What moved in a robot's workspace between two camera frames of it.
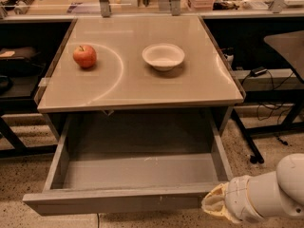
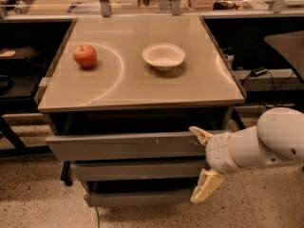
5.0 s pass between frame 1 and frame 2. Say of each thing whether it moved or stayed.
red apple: stayed
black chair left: stayed
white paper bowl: stayed
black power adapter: stayed
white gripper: moved
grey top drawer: moved
